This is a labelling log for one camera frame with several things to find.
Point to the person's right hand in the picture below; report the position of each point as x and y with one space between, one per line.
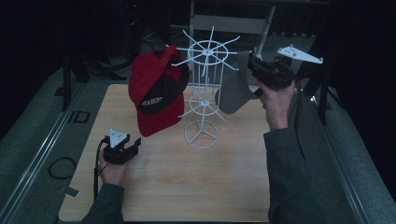
277 105

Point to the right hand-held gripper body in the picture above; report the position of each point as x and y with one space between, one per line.
278 74

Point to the small grey tag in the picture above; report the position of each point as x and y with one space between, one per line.
72 192

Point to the grey sun visor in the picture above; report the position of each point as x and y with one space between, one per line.
233 93

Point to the person's left hand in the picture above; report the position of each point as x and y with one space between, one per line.
113 174

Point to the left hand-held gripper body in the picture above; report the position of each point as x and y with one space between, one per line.
118 154

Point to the black metal stand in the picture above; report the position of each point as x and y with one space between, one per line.
66 87
323 102

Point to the metal floor rail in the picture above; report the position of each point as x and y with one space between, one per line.
47 140
341 171

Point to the red and black cap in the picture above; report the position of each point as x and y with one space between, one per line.
152 81

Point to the white metal desk frame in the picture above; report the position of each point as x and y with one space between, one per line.
230 24

